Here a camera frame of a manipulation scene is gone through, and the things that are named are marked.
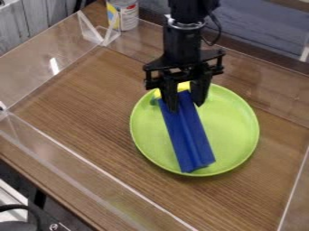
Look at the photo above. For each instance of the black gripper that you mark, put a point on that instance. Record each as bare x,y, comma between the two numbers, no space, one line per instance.
185,62

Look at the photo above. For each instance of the blue plastic block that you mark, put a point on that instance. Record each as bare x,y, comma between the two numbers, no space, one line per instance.
186,133

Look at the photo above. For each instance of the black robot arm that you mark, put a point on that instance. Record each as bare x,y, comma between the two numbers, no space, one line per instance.
190,11

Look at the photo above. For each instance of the green round plate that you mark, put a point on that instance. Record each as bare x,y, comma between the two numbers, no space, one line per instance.
230,125

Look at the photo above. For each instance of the yellow toy banana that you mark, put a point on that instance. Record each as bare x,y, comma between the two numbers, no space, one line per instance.
182,86

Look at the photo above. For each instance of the white labelled can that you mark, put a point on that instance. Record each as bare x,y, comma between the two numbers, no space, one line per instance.
123,13

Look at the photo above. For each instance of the clear acrylic enclosure wall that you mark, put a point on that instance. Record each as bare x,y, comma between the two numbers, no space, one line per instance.
105,202

